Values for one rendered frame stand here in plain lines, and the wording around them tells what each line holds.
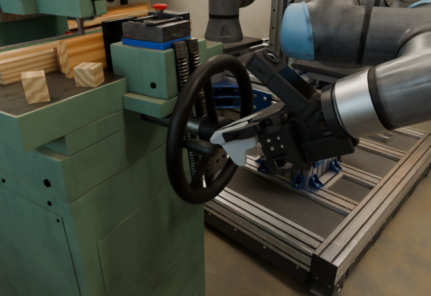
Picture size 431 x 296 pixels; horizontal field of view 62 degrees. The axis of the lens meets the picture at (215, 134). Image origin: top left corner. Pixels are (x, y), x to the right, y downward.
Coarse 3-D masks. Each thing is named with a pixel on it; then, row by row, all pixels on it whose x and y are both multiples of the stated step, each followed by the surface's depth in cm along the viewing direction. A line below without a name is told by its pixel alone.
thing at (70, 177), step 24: (0, 144) 70; (96, 144) 67; (120, 144) 72; (144, 144) 79; (0, 168) 74; (24, 168) 68; (48, 168) 63; (72, 168) 63; (96, 168) 68; (120, 168) 74; (48, 192) 67; (72, 192) 65
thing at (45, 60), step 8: (24, 56) 68; (32, 56) 68; (40, 56) 70; (48, 56) 71; (0, 64) 64; (8, 64) 65; (16, 64) 66; (24, 64) 67; (32, 64) 69; (40, 64) 70; (48, 64) 72; (0, 72) 64; (8, 72) 65; (16, 72) 66; (48, 72) 72; (0, 80) 65; (8, 80) 66; (16, 80) 67
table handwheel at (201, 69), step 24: (192, 72) 59; (216, 72) 62; (240, 72) 69; (192, 96) 57; (240, 96) 77; (144, 120) 76; (168, 120) 72; (192, 120) 70; (216, 120) 66; (168, 144) 57; (216, 144) 66; (168, 168) 58; (192, 192) 64; (216, 192) 72
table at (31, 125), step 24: (216, 48) 96; (0, 96) 60; (24, 96) 60; (72, 96) 60; (96, 96) 64; (120, 96) 69; (144, 96) 69; (0, 120) 55; (24, 120) 53; (48, 120) 57; (72, 120) 61; (96, 120) 66; (24, 144) 54
